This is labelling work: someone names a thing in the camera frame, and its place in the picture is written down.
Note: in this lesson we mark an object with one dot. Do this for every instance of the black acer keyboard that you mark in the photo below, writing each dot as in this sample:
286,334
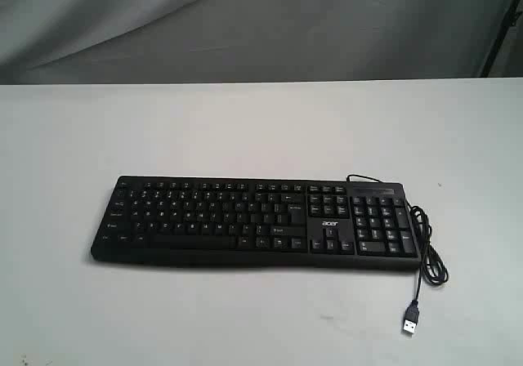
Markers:
232,222

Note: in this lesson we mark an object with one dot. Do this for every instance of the grey backdrop cloth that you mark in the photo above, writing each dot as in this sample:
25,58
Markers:
244,41

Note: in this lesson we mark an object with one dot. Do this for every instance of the black stand pole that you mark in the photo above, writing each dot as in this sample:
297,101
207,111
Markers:
509,21

